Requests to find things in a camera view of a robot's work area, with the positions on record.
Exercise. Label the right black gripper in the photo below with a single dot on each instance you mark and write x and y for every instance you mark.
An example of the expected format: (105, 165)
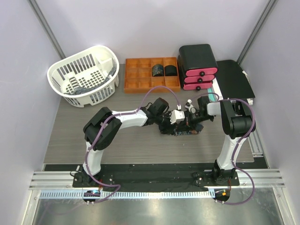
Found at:
(187, 120)

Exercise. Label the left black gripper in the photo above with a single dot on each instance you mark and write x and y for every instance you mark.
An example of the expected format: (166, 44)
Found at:
(170, 126)

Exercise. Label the floral navy tie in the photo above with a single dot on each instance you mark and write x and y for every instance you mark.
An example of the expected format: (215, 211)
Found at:
(185, 129)

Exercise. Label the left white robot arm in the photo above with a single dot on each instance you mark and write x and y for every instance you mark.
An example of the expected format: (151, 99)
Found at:
(101, 130)

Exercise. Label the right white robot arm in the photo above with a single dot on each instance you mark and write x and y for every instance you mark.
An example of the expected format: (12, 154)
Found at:
(238, 122)

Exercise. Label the white teal booklet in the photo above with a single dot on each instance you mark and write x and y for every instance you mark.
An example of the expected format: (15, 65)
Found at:
(214, 93)

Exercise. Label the black pink drawer unit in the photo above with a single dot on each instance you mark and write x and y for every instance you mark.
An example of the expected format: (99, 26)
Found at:
(196, 66)

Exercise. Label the orange compartment tray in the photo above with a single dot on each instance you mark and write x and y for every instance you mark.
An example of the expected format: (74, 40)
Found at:
(142, 74)

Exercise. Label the rolled black tie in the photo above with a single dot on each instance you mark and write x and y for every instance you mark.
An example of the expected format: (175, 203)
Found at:
(170, 70)

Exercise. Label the black folder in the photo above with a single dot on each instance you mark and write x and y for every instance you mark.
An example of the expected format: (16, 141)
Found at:
(232, 81)

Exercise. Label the rolled dark patterned tie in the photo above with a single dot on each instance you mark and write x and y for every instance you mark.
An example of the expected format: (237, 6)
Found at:
(157, 70)

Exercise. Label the white plastic basket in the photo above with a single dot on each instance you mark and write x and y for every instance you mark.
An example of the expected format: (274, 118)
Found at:
(64, 75)

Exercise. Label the blue patterned tie in basket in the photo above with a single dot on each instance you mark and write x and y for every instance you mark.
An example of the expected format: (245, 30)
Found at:
(95, 82)

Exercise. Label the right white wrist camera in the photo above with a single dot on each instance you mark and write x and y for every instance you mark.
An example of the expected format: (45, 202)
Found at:
(189, 106)

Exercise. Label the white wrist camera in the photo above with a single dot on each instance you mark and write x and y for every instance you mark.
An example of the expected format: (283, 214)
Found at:
(189, 106)
(177, 116)

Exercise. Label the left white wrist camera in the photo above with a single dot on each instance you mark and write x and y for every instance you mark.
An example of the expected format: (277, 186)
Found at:
(177, 116)

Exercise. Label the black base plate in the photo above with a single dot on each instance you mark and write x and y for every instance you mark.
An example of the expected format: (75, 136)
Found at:
(157, 177)

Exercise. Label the white slotted cable duct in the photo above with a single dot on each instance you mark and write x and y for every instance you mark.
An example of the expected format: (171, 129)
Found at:
(91, 194)

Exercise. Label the aluminium frame rail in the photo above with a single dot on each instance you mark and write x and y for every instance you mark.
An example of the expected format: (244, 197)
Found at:
(51, 180)

